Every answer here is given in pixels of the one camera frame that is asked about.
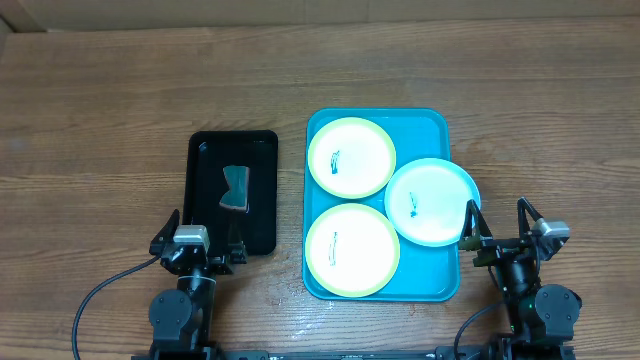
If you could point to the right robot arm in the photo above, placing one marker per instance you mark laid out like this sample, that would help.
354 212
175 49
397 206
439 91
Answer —
541 317

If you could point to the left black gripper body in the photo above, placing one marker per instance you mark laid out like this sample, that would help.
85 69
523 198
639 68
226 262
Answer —
217 266

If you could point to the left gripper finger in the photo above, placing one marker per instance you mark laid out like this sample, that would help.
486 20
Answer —
236 246
165 235

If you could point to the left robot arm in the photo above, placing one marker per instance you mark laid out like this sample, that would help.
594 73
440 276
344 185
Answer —
181 317

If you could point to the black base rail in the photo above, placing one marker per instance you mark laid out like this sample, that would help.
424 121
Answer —
439 353

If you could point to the green bow-shaped sponge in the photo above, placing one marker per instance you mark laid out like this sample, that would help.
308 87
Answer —
236 198

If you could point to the yellow-green plate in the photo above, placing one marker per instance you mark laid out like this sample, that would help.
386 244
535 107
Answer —
351 157
352 250

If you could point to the light blue plate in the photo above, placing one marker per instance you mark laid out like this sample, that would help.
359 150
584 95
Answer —
426 200

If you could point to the teal plastic serving tray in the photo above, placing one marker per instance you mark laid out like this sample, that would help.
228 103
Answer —
424 274

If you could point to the black rectangular tray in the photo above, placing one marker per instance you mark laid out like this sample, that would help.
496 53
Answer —
208 153

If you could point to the yellow-green plate bottom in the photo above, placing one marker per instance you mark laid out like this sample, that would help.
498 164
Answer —
352 250

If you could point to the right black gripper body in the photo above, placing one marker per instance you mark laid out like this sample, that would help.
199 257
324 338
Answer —
499 249

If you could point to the yellow-green plate top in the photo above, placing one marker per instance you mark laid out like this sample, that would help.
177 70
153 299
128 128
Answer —
351 157

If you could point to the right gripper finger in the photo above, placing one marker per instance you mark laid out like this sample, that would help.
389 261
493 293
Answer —
475 227
526 210

